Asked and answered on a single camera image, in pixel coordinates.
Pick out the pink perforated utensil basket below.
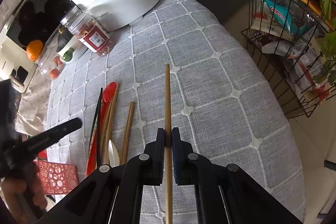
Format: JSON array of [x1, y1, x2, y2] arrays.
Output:
[[37, 159, 79, 195]]

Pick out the wooden chopstick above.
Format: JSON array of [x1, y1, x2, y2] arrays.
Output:
[[120, 102, 135, 165], [164, 64, 173, 224], [100, 99, 113, 164], [103, 83, 120, 164]]

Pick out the black chopstick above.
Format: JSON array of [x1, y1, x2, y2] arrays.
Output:
[[89, 88, 103, 145]]

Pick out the red plastic spoon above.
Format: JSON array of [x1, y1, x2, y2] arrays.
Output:
[[85, 82, 117, 176]]

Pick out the person's left hand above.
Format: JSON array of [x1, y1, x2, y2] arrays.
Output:
[[1, 162, 47, 223]]

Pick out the floral dotted table cloth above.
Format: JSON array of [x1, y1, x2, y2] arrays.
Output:
[[15, 69, 51, 136]]

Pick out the white air fryer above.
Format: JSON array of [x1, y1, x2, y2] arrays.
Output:
[[1, 39, 37, 93]]

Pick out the glass jar with tomatoes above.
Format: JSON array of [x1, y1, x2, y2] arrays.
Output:
[[35, 39, 64, 80]]

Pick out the green lime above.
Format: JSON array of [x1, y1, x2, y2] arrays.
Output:
[[63, 48, 74, 62]]

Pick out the orange tangerine fruit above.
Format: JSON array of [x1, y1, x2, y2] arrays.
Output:
[[26, 40, 43, 61]]

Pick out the white bowl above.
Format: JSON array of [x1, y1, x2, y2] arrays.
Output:
[[56, 36, 88, 64]]

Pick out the grey checked tablecloth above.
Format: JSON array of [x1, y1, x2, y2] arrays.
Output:
[[47, 0, 305, 221]]

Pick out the dark green pumpkin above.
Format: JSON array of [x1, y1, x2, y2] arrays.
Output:
[[56, 26, 73, 53]]

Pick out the clear jar red label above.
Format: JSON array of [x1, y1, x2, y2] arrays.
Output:
[[60, 6, 113, 55]]

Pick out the black microwave oven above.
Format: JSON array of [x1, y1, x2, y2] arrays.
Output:
[[6, 0, 74, 49]]

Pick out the green leafy vegetables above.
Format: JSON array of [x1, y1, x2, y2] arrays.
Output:
[[316, 0, 335, 85]]

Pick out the black wire storage rack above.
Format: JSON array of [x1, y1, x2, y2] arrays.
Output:
[[242, 0, 335, 119]]

